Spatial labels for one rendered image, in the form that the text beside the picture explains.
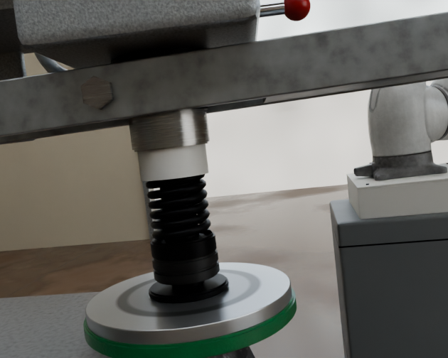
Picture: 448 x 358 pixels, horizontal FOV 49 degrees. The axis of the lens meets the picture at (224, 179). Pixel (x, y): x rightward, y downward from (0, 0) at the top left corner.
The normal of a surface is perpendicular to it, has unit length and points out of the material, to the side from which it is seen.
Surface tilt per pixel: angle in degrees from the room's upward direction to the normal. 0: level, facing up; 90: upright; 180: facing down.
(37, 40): 113
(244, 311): 0
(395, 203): 90
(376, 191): 90
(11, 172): 90
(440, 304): 90
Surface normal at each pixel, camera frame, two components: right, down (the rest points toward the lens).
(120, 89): -0.04, 0.08
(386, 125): -0.64, 0.13
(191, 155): 0.59, 0.00
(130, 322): -0.11, -0.99
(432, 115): 0.32, 0.07
